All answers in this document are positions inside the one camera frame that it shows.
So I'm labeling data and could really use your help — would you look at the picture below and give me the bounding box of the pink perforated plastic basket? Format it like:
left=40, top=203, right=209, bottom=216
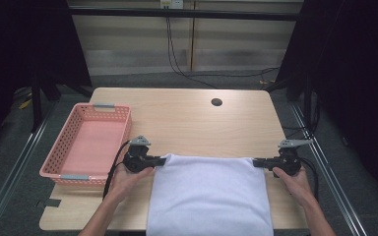
left=38, top=102, right=133, bottom=188

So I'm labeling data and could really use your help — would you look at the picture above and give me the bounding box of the black horizontal metal bar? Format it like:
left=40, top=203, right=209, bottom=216
left=68, top=8, right=301, bottom=22

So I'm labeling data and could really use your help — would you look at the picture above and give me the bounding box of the black tape strip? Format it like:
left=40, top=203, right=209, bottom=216
left=35, top=198, right=62, bottom=209

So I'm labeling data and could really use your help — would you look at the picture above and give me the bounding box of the black metal stand leg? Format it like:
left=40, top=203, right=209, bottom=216
left=31, top=75, right=62, bottom=133

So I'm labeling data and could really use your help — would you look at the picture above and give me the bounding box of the black hanging wall cable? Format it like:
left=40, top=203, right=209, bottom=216
left=165, top=16, right=220, bottom=90

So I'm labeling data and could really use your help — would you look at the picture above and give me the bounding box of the person's right hand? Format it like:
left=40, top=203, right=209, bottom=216
left=272, top=166, right=314, bottom=207

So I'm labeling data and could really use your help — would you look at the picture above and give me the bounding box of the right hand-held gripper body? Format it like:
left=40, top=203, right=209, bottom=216
left=264, top=139, right=314, bottom=176

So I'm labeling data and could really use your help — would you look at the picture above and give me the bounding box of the white wall power outlet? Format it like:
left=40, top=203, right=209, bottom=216
left=159, top=0, right=185, bottom=10

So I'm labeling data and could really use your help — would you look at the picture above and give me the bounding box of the person's left hand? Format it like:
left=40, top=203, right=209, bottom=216
left=107, top=163, right=156, bottom=204

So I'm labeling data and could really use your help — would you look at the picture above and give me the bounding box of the silver metal floor rail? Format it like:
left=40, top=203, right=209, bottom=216
left=289, top=102, right=368, bottom=236
left=0, top=104, right=57, bottom=236

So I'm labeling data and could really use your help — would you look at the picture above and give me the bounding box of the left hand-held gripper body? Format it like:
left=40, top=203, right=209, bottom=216
left=122, top=135, right=161, bottom=174

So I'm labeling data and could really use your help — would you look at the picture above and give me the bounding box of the white printed towel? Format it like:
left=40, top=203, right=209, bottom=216
left=146, top=152, right=275, bottom=236

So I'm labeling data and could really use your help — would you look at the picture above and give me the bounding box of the yellow floor object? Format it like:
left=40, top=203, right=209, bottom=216
left=19, top=97, right=33, bottom=110

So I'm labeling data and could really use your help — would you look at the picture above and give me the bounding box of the black floor cable bundle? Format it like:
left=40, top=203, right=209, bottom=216
left=282, top=124, right=313, bottom=141

